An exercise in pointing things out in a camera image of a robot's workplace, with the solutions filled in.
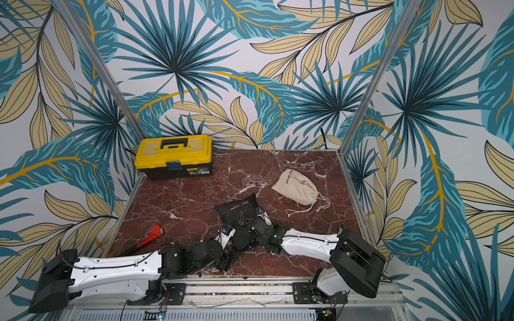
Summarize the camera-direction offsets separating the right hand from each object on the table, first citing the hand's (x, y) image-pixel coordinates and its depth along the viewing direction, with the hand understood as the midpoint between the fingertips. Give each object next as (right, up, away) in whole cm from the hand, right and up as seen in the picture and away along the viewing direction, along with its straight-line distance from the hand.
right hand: (265, 228), depth 88 cm
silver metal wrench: (+34, 0, +2) cm, 34 cm away
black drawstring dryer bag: (-10, +6, -1) cm, 12 cm away
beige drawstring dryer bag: (+15, +17, +8) cm, 24 cm away
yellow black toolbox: (-45, +32, +8) cm, 55 cm away
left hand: (-13, -6, -12) cm, 19 cm away
